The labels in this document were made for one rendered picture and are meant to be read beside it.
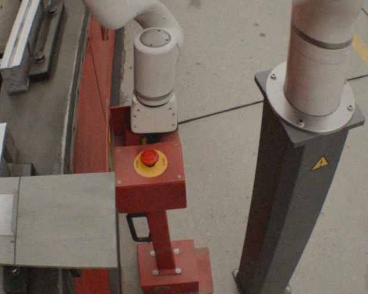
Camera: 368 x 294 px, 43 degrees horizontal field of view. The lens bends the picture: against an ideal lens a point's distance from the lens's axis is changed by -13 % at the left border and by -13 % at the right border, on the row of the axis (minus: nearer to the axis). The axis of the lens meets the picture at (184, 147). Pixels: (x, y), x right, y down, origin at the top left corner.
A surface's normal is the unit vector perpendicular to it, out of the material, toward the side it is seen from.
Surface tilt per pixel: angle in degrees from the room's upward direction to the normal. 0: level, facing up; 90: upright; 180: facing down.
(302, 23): 91
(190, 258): 4
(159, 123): 88
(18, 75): 90
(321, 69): 90
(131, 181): 0
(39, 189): 0
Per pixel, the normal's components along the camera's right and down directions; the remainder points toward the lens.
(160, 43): 0.11, -0.53
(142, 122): 0.09, 0.80
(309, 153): 0.31, 0.76
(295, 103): -0.73, 0.57
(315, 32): -0.45, 0.76
